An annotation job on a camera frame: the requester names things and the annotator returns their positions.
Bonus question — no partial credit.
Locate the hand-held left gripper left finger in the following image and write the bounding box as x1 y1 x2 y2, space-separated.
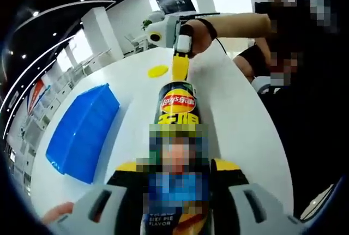
58 159 151 235

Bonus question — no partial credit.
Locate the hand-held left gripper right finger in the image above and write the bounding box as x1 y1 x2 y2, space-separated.
208 158 304 235

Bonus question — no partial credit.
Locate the yellow round container lid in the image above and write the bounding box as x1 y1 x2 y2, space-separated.
147 65 169 79

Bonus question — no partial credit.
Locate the dark tall chip container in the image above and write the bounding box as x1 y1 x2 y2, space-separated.
140 81 214 235

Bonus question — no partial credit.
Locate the blue plastic box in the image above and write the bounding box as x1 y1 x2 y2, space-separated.
45 82 121 186

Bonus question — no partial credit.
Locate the person's left hand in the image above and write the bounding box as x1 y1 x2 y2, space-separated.
41 201 75 227

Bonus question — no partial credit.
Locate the person's right hand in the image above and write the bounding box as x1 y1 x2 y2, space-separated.
179 18 218 59

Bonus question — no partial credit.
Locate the green potted plant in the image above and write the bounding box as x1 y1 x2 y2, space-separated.
141 19 154 32

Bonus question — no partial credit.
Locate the white table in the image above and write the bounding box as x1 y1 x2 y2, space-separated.
27 46 301 221

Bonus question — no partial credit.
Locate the white chest device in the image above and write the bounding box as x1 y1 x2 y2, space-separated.
250 75 274 95

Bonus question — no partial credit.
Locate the person in dark vest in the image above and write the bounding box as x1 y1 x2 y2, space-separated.
253 0 349 219

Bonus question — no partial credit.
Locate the dark wall screen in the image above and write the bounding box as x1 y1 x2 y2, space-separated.
152 0 198 15

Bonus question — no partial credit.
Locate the blue orange wall poster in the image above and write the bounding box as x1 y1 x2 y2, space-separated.
26 79 53 116

